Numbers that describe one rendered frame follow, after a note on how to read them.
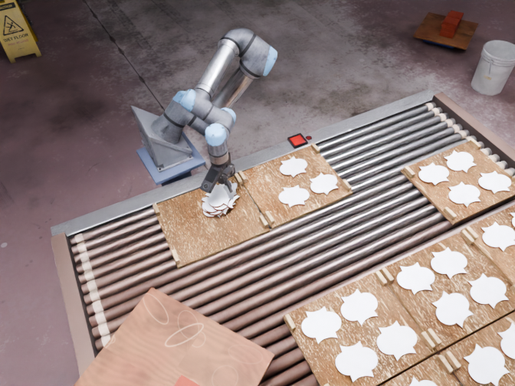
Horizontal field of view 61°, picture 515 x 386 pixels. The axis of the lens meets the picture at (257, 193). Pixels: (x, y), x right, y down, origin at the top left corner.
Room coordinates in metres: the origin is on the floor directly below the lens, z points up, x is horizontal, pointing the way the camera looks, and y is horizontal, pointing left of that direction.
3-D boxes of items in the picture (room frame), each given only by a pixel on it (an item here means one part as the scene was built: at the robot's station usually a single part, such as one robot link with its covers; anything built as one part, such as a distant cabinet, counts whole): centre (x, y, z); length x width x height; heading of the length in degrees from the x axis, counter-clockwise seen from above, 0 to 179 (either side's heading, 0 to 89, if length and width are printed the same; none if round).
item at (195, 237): (1.15, 0.21, 0.93); 0.41 x 0.35 x 0.02; 113
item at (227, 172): (1.23, 0.14, 1.16); 0.09 x 0.08 x 0.12; 146
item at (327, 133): (1.53, -0.06, 0.89); 2.08 x 0.09 x 0.06; 114
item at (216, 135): (1.22, 0.14, 1.32); 0.09 x 0.08 x 0.11; 164
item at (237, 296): (0.96, -0.31, 0.90); 1.95 x 0.05 x 0.05; 114
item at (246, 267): (1.05, -0.27, 0.90); 1.95 x 0.05 x 0.05; 114
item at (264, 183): (1.32, -0.17, 0.93); 0.41 x 0.35 x 0.02; 115
